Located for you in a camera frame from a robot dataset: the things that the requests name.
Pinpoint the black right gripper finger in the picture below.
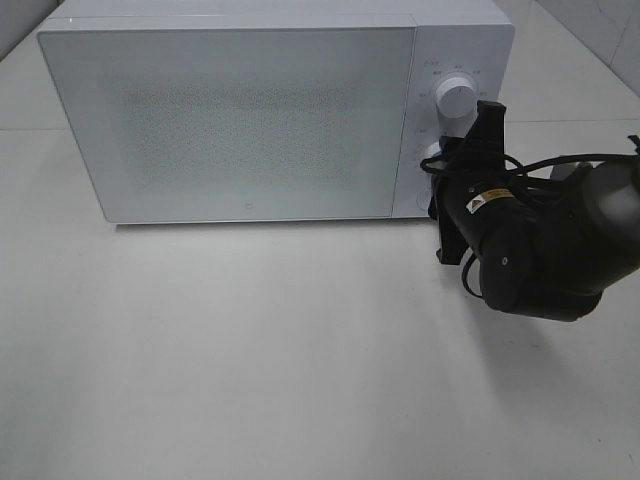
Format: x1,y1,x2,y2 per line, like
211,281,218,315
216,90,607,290
439,135,463,160

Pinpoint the upper white power knob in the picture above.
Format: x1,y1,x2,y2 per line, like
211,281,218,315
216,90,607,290
435,72,477,119

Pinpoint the white microwave door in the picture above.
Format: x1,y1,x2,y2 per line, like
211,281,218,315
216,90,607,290
39,28,414,224

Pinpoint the white timer knob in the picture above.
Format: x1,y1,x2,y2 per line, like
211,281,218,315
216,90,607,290
421,141,443,173

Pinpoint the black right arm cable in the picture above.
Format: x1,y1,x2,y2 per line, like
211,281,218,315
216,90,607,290
419,134,640,296

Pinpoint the white microwave oven body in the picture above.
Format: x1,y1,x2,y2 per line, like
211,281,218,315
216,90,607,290
37,1,515,224

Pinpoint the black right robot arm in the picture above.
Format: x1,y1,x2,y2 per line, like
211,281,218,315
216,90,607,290
420,139,639,322

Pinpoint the round white door button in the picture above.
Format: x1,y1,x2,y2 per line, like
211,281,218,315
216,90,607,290
415,189,432,217

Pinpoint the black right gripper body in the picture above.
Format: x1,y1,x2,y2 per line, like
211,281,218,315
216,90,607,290
430,149,510,250

